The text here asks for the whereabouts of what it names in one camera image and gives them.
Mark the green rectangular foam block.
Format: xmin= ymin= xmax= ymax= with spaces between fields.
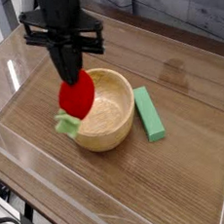
xmin=133 ymin=86 xmax=166 ymax=142

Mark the red felt fruit green stem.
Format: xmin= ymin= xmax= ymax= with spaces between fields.
xmin=55 ymin=69 xmax=95 ymax=138

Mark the round wooden bowl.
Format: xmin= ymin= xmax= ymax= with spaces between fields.
xmin=74 ymin=68 xmax=135 ymax=152

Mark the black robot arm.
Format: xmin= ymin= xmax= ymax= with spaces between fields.
xmin=19 ymin=0 xmax=104 ymax=85

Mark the clear acrylic tray enclosure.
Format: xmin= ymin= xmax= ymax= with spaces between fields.
xmin=0 ymin=5 xmax=224 ymax=224

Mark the grey post upper left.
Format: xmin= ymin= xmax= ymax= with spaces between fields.
xmin=0 ymin=0 xmax=19 ymax=38

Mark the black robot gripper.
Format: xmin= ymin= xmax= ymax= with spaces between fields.
xmin=19 ymin=9 xmax=104 ymax=85

